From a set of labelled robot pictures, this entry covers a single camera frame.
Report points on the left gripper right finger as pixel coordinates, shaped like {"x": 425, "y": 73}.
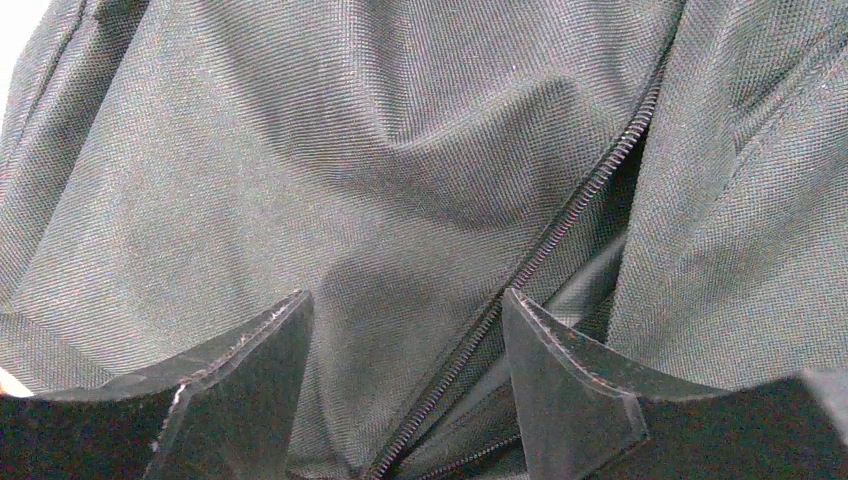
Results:
{"x": 587, "y": 412}

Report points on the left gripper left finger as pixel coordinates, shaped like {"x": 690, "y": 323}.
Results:
{"x": 223, "y": 409}

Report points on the black backpack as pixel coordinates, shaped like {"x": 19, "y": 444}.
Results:
{"x": 668, "y": 178}

